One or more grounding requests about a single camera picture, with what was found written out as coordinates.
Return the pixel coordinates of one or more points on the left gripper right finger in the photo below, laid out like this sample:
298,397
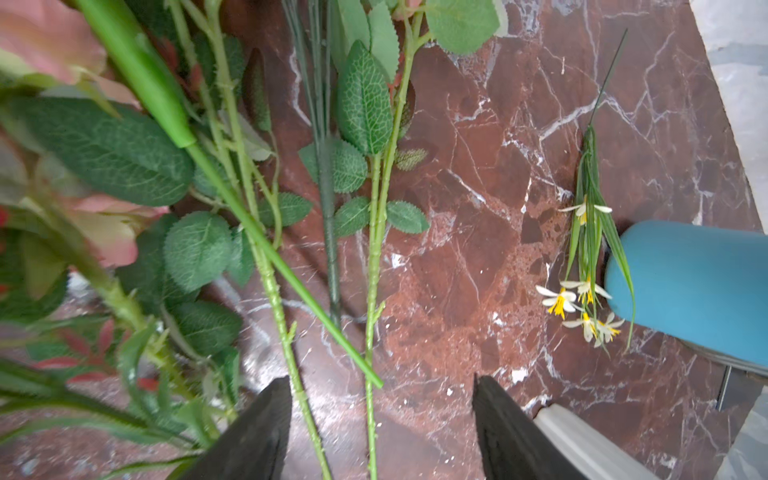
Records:
511,445

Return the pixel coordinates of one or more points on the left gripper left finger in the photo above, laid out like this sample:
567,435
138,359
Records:
255,445

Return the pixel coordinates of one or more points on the white ribbed vase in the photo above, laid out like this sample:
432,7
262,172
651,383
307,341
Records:
593,454

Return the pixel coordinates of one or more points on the teal ceramic vase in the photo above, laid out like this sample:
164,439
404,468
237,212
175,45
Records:
704,285

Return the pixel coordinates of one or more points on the small white daisy sprig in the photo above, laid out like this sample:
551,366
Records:
579,298

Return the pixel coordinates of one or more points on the red rose stem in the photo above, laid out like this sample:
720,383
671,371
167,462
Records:
114,342

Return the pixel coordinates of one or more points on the pink rose bunch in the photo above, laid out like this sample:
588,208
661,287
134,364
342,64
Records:
159,104

